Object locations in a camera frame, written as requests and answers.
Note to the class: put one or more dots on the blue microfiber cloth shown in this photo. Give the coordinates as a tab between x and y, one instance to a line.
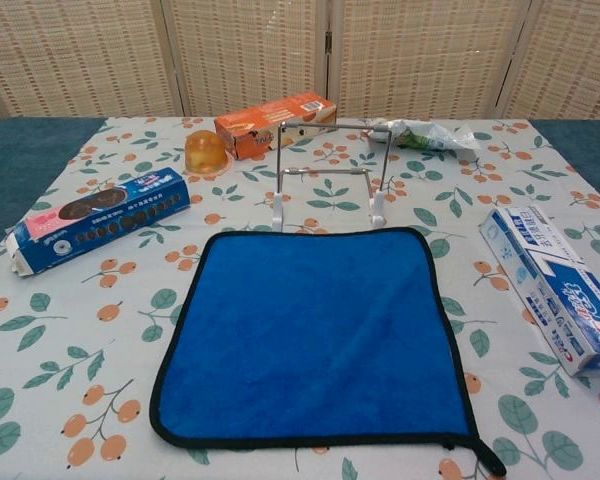
310	325

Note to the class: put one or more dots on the orange cracker box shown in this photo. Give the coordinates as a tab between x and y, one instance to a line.
260	117

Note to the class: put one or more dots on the orange jelly cup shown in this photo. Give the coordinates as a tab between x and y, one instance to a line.
206	150

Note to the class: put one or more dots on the crumpled green white snack bag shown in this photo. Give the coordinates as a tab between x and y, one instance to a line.
430	135

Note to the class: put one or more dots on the blue cookie box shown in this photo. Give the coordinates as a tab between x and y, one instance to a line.
105	220

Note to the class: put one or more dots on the floral fruit print tablecloth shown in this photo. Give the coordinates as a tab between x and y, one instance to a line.
80	325

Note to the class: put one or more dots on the blue white toothpaste box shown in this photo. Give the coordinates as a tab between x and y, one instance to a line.
555	280

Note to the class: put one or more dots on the bamboo folding screen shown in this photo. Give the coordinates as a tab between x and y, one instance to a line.
105	50

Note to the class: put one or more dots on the teal table cover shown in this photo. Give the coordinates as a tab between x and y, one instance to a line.
10	160

